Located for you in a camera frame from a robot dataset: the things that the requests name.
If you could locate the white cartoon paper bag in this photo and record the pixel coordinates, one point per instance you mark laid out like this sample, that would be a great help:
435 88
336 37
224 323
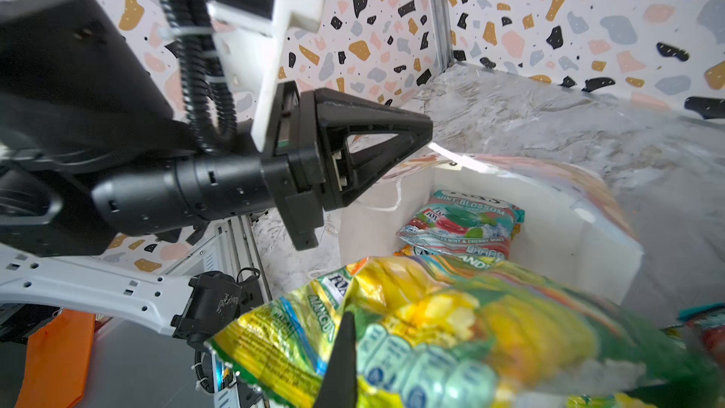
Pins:
558 220

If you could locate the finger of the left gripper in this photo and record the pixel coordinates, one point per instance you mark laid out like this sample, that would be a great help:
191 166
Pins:
361 141

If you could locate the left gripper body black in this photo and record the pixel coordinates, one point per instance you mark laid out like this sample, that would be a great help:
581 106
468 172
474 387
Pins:
161 197

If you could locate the teal mint blossom candy bag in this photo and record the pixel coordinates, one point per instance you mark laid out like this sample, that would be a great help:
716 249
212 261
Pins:
708 323

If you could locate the orange berry candy bag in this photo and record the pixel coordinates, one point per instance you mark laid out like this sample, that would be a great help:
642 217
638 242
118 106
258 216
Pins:
453 258

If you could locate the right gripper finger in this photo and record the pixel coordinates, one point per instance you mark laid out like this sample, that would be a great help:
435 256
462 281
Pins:
340 387

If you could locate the yellow mango candy bag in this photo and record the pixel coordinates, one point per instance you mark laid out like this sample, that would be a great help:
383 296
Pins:
429 335

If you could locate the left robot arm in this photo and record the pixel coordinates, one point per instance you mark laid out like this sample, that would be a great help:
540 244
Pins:
92 149

